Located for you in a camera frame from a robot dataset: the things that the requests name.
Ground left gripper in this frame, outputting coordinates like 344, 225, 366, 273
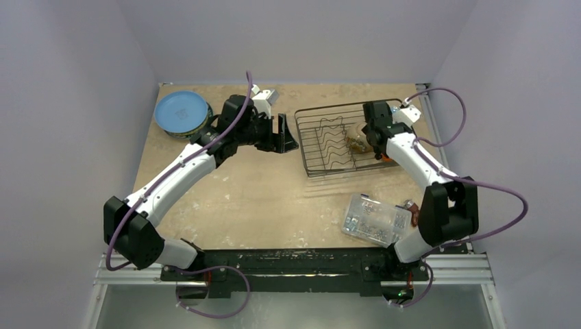
236, 112, 297, 154

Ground beige floral bowl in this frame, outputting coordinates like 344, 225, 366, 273
345, 121, 373, 154

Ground light blue plate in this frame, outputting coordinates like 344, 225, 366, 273
153, 90, 212, 134

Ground orange cup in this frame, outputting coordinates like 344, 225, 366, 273
380, 154, 393, 162

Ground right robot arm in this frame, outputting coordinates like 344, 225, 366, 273
362, 101, 479, 279

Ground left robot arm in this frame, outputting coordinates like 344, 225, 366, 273
103, 95, 298, 280

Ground clear plastic screw box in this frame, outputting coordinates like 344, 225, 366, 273
341, 194, 412, 247

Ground yellow green-rimmed plate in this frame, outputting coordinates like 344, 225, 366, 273
163, 103, 214, 139

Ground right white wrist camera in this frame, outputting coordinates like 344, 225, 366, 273
392, 105, 421, 127

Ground black wire dish rack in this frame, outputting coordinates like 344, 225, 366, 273
294, 101, 397, 178

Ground aluminium rail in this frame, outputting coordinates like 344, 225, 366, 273
415, 83, 475, 255

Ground black base frame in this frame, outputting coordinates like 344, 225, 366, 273
161, 247, 430, 300

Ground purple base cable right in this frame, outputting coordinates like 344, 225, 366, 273
388, 263, 434, 310

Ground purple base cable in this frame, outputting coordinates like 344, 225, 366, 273
388, 263, 434, 310
175, 265, 251, 319

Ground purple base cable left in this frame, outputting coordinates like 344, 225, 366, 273
175, 265, 251, 319

